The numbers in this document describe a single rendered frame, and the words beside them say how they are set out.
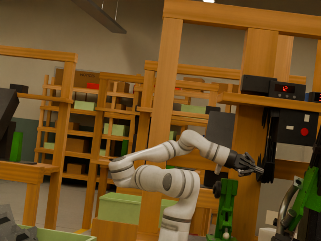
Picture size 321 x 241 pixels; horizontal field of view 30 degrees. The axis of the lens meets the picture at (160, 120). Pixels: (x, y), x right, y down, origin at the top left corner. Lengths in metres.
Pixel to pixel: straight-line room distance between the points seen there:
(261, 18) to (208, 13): 0.24
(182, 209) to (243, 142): 0.89
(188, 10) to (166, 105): 0.44
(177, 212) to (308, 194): 0.69
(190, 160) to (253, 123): 0.34
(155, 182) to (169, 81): 0.84
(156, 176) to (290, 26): 1.13
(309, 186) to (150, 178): 0.70
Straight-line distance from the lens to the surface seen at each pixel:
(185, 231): 1.91
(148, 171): 2.03
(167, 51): 2.71
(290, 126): 2.65
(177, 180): 1.86
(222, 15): 2.76
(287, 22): 2.80
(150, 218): 2.72
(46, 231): 2.11
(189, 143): 2.38
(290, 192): 2.51
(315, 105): 2.66
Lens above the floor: 1.34
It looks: 1 degrees up
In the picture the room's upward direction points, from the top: 7 degrees clockwise
